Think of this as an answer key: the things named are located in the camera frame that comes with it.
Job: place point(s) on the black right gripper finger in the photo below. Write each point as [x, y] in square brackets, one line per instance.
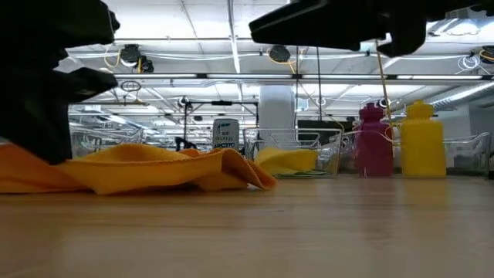
[320, 25]

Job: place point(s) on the black background stand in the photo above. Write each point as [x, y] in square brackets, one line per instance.
[222, 103]

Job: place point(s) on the pale yellow cloth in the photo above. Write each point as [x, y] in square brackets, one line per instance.
[285, 160]

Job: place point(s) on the orange microfiber cloth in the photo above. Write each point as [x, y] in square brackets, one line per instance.
[146, 170]

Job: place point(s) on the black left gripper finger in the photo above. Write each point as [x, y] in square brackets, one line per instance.
[88, 83]
[88, 23]

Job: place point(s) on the pink plastic water bottle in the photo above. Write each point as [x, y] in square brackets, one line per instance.
[372, 150]

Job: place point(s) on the yellow plastic water bottle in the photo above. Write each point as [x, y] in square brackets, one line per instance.
[422, 146]

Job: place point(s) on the clear glass jar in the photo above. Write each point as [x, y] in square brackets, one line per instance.
[225, 135]

